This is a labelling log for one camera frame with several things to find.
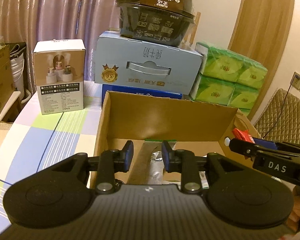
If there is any silver foil pouch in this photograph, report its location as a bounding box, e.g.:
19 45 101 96
145 141 165 185

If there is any large cardboard sorting box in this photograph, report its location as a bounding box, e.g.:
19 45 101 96
94 91 260 184

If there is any black instant meal bowl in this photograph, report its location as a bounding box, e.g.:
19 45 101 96
115 0 194 47

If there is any quilted brown chair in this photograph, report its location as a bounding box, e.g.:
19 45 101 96
254 88 300 145

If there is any white humidifier product box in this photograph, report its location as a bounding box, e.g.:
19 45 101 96
33 39 85 115

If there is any red candy packet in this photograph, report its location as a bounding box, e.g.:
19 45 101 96
232 128 255 144

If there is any green tissue pack bundle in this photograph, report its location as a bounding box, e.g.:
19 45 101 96
189 42 268 115

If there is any brown cardboard carton left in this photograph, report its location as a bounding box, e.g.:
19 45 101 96
0 45 15 114

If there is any checked tablecloth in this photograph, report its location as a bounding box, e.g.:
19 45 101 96
0 81 102 233

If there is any person right hand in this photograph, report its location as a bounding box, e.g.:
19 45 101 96
287 185 300 232

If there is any light blue milk carton box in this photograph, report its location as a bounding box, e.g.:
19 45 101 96
94 31 203 94

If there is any dark blue flat box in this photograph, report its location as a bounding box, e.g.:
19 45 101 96
101 84 188 115

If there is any pink curtain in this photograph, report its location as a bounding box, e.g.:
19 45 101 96
0 0 119 93

